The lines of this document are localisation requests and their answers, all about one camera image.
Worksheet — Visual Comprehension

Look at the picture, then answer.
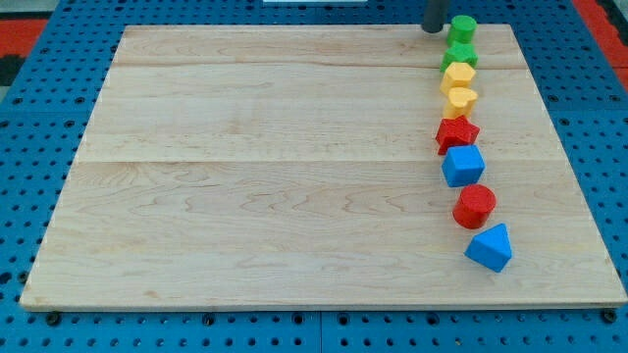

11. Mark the light wooden board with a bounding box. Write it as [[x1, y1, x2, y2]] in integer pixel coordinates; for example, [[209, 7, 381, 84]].
[[20, 25, 627, 312]]

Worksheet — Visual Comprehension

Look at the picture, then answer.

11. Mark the red star block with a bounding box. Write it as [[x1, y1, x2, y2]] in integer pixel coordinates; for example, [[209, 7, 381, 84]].
[[435, 116, 481, 156]]

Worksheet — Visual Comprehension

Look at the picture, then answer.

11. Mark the blue cube block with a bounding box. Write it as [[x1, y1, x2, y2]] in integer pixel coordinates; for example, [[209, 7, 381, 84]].
[[442, 144, 486, 187]]

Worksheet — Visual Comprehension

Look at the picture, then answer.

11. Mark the red cylinder block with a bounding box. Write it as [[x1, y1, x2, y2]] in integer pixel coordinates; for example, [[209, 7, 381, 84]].
[[452, 184, 497, 229]]

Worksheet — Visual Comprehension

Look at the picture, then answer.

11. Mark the yellow heart block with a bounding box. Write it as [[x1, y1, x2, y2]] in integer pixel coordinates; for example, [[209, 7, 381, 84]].
[[442, 87, 479, 119]]

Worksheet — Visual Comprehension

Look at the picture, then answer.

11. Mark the yellow hexagon block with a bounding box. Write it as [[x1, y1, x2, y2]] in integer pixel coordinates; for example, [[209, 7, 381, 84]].
[[440, 62, 476, 94]]

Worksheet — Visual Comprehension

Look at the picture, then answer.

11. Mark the green star block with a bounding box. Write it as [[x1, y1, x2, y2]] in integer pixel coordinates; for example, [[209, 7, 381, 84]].
[[440, 41, 478, 73]]

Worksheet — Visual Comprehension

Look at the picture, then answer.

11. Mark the blue triangle block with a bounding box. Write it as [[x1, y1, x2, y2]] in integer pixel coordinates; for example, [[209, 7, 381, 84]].
[[464, 224, 512, 273]]

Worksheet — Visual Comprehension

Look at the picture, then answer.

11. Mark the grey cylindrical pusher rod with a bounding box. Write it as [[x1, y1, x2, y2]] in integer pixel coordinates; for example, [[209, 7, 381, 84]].
[[421, 0, 450, 33]]

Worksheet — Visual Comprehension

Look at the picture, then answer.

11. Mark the green cylinder block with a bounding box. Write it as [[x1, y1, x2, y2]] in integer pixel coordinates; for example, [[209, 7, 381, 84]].
[[446, 15, 478, 46]]

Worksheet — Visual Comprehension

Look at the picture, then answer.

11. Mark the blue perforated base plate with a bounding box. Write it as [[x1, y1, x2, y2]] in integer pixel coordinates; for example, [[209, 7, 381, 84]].
[[1, 0, 627, 352]]

